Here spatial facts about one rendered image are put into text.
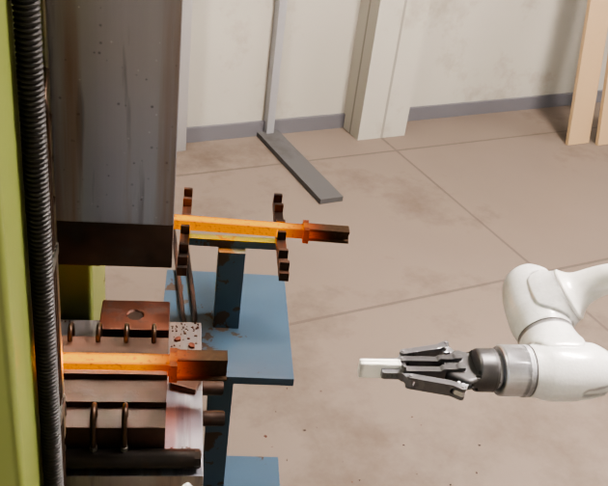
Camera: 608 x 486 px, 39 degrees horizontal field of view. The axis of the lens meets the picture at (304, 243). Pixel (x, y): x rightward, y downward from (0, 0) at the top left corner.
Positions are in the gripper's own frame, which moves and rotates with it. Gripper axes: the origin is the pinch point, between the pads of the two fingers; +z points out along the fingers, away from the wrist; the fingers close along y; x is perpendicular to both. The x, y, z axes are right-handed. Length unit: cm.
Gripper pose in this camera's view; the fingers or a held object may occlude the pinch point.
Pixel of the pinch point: (379, 367)
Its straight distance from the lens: 144.3
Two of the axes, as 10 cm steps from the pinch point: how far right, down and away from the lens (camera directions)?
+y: -1.1, -5.4, 8.4
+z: -9.9, -0.4, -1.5
